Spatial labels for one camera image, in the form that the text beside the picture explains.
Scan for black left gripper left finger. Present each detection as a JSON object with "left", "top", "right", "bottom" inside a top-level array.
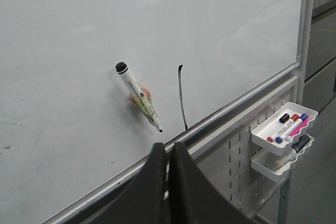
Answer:
[{"left": 89, "top": 143, "right": 168, "bottom": 223}]

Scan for blue capped whiteboard marker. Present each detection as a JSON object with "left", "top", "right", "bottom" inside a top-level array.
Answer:
[{"left": 275, "top": 114, "right": 308, "bottom": 144}]

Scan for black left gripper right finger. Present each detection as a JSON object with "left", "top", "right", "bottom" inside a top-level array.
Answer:
[{"left": 168, "top": 142, "right": 252, "bottom": 223}]

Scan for orange magnetic marker holder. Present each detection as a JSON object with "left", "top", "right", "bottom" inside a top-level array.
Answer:
[{"left": 129, "top": 82, "right": 152, "bottom": 108}]

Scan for pink whiteboard eraser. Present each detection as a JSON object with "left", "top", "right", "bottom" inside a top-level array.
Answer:
[{"left": 286, "top": 120, "right": 310, "bottom": 142}]

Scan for red capped whiteboard marker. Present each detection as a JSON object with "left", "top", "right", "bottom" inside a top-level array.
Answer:
[{"left": 266, "top": 114, "right": 299, "bottom": 143}]

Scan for white spray bottle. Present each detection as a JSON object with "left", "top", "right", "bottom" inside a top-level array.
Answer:
[{"left": 276, "top": 148, "right": 297, "bottom": 167}]

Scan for white upper plastic tray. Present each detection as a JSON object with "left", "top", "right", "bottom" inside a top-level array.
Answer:
[{"left": 251, "top": 102, "right": 318, "bottom": 156}]

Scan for black whiteboard eraser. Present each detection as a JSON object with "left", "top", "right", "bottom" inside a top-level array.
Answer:
[{"left": 291, "top": 134, "right": 310, "bottom": 153}]

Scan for white lower plastic tray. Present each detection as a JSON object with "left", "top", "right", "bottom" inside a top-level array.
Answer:
[{"left": 250, "top": 134, "right": 314, "bottom": 183}]

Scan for white whiteboard with aluminium frame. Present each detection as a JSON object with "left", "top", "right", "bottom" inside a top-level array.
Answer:
[{"left": 1, "top": 0, "right": 301, "bottom": 223}]

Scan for black marker cap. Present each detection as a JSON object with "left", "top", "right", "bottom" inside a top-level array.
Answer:
[{"left": 279, "top": 113, "right": 290, "bottom": 124}]

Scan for white plastic tray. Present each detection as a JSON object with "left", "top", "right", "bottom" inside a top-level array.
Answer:
[
  {"left": 250, "top": 134, "right": 314, "bottom": 183},
  {"left": 251, "top": 102, "right": 318, "bottom": 156}
]

